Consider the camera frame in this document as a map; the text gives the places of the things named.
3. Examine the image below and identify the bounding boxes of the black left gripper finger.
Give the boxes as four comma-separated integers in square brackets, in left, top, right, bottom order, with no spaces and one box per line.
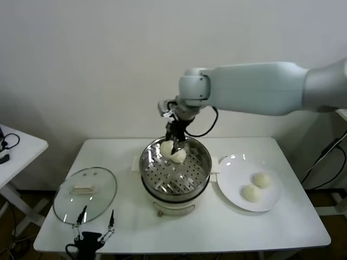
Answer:
[97,209,116,242]
[71,205,88,241]

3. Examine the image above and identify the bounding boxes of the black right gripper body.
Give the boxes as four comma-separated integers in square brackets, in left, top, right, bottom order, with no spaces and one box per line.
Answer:
[164,121,188,144]

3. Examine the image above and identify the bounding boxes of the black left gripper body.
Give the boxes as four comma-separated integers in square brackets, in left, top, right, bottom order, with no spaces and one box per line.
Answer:
[74,231,106,260]

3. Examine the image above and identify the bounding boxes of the white steamed baozi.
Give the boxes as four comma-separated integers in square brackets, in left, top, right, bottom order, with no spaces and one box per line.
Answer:
[253,172,273,189]
[169,147,187,164]
[160,140,175,158]
[242,185,262,203]

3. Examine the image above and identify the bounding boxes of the perforated steel steamer basket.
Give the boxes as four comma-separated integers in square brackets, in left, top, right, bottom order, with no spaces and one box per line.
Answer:
[139,134,212,196]

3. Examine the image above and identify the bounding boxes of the white electric cooker pot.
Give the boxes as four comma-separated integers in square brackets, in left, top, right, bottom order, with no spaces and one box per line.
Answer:
[131,155,221,218]

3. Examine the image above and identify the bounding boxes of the white round plate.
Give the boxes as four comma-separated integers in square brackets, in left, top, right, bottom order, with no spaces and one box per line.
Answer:
[216,153,282,212]

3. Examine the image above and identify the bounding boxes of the white side table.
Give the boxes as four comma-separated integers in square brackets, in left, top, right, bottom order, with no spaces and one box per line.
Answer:
[0,123,50,237]

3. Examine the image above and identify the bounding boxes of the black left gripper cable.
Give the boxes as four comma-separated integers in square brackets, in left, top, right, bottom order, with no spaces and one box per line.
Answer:
[65,243,80,258]

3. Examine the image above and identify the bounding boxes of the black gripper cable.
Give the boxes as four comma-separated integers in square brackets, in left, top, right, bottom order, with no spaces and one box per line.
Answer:
[186,106,219,138]
[65,243,80,258]

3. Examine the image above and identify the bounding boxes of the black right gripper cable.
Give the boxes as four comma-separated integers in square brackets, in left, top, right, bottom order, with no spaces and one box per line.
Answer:
[186,106,219,138]

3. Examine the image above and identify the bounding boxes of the glass lid with white handle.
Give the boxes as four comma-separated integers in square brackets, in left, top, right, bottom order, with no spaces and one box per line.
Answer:
[53,167,119,226]

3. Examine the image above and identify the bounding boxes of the black looped cable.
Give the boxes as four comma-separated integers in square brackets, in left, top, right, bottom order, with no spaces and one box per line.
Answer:
[0,133,21,150]

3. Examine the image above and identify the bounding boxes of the black power cable with adapter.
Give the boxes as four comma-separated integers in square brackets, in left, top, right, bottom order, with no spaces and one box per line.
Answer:
[299,137,347,191]

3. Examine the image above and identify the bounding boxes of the black metal frame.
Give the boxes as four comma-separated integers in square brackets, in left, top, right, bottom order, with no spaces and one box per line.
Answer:
[331,188,347,218]

